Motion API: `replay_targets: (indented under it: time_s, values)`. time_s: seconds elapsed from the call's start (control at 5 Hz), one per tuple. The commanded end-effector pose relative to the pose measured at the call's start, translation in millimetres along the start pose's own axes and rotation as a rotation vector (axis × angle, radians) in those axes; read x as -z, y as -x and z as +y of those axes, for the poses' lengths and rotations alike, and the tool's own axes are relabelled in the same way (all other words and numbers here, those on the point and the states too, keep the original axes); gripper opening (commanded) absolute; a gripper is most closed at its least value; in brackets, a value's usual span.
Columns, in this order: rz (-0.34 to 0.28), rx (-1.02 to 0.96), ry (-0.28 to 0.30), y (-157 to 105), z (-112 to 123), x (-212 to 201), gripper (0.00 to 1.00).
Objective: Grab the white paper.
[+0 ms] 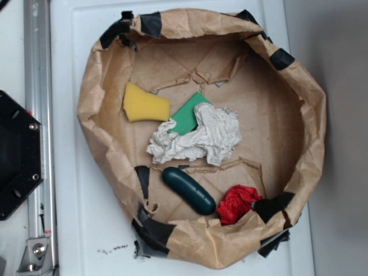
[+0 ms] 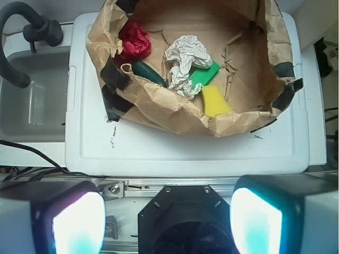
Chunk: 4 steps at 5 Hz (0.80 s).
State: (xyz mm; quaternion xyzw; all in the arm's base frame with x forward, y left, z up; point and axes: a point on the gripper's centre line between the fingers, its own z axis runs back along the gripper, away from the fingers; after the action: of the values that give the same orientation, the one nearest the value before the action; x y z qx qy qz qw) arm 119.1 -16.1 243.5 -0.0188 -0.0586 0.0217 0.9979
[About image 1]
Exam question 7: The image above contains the crumpled white paper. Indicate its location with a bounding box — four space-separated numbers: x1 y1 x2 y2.
146 102 242 166

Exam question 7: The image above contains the crumpled red paper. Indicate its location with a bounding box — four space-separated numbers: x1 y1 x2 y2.
217 185 263 225

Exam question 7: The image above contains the green foam block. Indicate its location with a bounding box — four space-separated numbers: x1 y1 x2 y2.
168 92 210 136

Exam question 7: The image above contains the yellow sponge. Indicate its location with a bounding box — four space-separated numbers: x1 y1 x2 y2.
123 82 170 122

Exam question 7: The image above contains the dark green oval case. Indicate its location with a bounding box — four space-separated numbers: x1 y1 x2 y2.
162 167 216 216

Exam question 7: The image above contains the brown paper bag bin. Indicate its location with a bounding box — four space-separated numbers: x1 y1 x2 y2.
77 9 327 269

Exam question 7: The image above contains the aluminium extrusion rail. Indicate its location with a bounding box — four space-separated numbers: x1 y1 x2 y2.
24 1 59 275

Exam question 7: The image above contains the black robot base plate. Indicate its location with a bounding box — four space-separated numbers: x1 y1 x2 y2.
0 91 43 221

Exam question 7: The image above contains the metal corner bracket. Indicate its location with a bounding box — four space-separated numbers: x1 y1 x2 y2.
16 237 53 275

